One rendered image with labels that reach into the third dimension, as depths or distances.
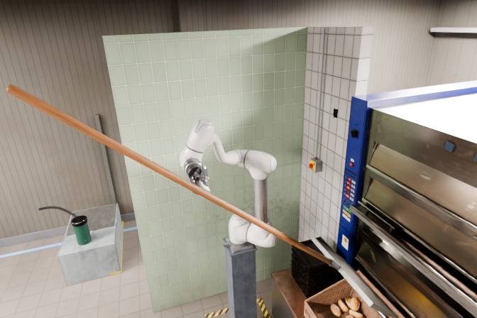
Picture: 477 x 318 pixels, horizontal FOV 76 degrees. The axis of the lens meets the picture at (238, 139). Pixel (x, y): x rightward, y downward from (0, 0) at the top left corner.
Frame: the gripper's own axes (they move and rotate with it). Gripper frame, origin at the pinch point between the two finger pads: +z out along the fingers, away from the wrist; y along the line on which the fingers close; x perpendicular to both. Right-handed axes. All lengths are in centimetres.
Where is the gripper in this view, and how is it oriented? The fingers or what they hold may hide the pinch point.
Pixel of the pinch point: (203, 189)
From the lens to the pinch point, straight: 139.1
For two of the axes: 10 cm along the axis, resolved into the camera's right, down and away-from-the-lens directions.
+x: -7.3, -5.1, -4.6
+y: -6.0, 8.0, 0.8
